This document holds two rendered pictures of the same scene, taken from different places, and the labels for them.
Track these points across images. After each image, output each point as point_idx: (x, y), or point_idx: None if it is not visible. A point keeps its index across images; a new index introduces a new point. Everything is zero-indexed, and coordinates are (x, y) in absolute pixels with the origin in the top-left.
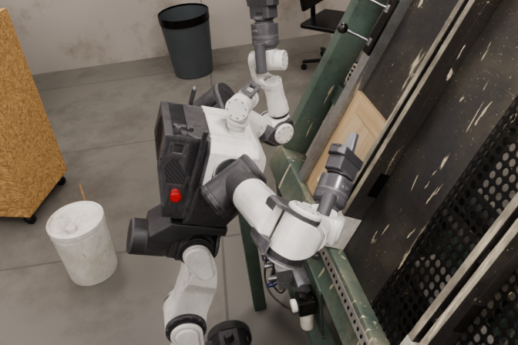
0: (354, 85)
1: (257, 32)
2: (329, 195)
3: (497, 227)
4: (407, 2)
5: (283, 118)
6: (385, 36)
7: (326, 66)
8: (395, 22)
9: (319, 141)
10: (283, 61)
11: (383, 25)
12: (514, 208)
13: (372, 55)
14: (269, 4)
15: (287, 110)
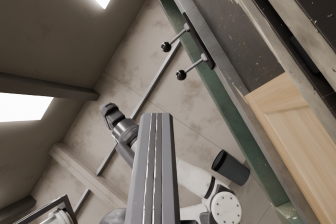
0: (236, 96)
1: (116, 139)
2: None
3: None
4: (192, 6)
5: (212, 191)
6: (207, 39)
7: (225, 114)
8: (201, 24)
9: (281, 179)
10: None
11: (195, 35)
12: None
13: (216, 60)
14: (104, 112)
15: (209, 178)
